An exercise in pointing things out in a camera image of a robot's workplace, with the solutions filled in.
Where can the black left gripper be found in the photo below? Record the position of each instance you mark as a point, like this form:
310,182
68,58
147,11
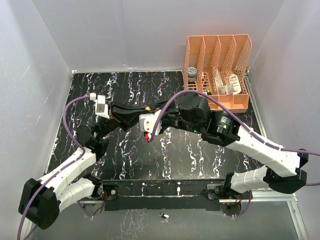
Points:
124,121

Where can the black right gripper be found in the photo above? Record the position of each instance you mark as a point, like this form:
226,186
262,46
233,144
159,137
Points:
163,116

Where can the metal key organizer red handle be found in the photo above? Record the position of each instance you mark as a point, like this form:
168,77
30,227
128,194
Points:
149,137

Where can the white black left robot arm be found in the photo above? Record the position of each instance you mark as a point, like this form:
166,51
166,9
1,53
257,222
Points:
43,199

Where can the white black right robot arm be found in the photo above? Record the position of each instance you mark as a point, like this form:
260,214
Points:
281,171

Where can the small round grey jar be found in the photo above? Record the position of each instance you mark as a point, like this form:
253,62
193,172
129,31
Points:
191,74

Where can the orange plastic file organizer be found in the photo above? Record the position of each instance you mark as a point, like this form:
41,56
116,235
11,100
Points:
218,55

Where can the white round label card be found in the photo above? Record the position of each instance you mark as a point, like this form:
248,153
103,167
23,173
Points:
232,88

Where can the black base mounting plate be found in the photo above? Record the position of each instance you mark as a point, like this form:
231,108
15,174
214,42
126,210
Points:
167,194

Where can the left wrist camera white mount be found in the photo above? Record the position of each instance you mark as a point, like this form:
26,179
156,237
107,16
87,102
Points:
101,108

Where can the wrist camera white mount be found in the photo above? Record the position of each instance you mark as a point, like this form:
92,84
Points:
101,108
147,121

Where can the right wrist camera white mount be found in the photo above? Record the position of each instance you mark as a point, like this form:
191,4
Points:
147,121

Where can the aluminium frame rail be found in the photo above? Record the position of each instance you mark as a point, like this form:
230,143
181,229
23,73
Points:
271,195

